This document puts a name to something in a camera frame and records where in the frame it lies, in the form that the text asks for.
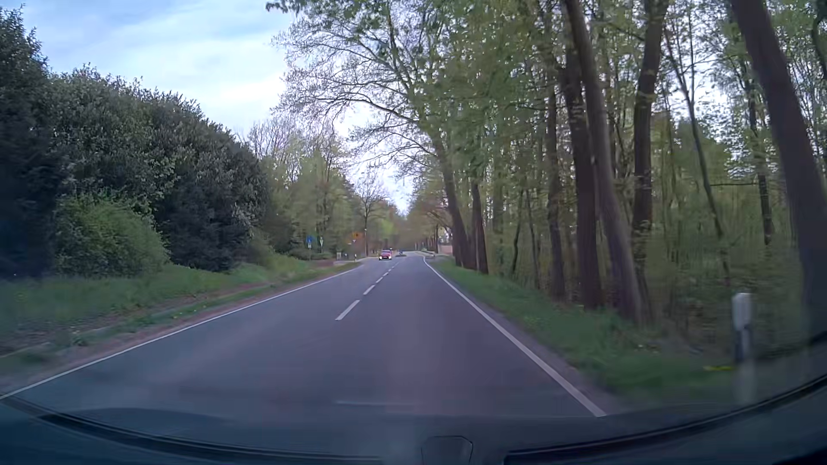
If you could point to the grey asphalt road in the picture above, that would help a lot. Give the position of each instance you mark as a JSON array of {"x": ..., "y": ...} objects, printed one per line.
[{"x": 400, "y": 349}]

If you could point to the row of distant trees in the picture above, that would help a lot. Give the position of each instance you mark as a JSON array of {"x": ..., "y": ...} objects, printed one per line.
[{"x": 323, "y": 200}]

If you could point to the blue round road sign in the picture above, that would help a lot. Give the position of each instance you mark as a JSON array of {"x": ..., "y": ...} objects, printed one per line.
[{"x": 309, "y": 241}]

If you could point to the car's own bonnet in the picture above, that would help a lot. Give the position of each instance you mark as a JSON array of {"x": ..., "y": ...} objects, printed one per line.
[{"x": 413, "y": 439}]

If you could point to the grass verge with path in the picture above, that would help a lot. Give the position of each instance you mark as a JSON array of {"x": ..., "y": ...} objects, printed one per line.
[{"x": 123, "y": 300}]

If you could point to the row of dark bushes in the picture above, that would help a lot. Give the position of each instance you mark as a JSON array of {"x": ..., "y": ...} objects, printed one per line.
[{"x": 129, "y": 187}]

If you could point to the white marker post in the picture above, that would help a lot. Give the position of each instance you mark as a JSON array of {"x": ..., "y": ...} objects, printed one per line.
[{"x": 742, "y": 326}]

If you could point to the wood of tall trees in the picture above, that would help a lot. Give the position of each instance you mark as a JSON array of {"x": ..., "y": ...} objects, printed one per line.
[{"x": 601, "y": 161}]

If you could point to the grass verge under trees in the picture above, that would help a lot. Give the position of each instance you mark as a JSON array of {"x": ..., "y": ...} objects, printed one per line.
[{"x": 581, "y": 336}]

